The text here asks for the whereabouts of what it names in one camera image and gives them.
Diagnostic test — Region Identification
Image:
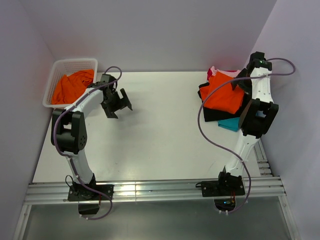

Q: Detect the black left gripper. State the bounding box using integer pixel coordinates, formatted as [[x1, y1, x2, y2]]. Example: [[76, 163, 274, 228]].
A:
[[101, 88, 132, 119]]

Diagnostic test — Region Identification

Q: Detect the orange t-shirt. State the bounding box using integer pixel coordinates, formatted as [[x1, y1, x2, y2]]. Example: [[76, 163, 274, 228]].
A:
[[199, 71, 245, 114], [51, 69, 95, 105]]

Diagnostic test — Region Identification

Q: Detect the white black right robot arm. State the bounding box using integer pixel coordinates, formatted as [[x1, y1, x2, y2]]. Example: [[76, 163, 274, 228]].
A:
[[215, 51, 279, 197]]

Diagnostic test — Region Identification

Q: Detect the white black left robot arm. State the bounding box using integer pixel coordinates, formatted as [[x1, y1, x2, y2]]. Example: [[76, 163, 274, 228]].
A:
[[51, 73, 132, 200]]

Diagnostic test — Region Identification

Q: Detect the pink folded t-shirt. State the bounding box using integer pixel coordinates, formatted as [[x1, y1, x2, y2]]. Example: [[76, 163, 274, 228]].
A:
[[207, 66, 241, 81]]

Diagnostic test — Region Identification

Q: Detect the black folded t-shirt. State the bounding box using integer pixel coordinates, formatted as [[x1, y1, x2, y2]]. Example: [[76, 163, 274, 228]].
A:
[[203, 94, 251, 122]]

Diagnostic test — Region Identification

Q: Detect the teal folded t-shirt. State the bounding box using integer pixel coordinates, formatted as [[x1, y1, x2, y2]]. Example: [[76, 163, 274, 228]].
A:
[[216, 110, 266, 133]]

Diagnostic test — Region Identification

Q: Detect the orange t-shirt in basket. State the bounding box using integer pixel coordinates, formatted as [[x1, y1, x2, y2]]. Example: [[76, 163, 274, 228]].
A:
[[51, 69, 95, 105]]

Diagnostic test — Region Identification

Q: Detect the white plastic laundry basket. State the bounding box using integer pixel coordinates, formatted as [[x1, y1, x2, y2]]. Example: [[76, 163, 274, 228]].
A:
[[42, 58, 98, 108]]

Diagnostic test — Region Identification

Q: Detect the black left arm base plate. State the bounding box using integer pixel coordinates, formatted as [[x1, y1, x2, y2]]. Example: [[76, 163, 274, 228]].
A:
[[67, 184, 114, 202]]

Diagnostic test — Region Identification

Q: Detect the aluminium table frame rail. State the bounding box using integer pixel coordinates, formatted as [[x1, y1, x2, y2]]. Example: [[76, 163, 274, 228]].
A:
[[13, 141, 301, 240]]

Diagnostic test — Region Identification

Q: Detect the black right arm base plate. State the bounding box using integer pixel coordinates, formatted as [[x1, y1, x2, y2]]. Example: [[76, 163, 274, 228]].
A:
[[195, 180, 246, 197]]

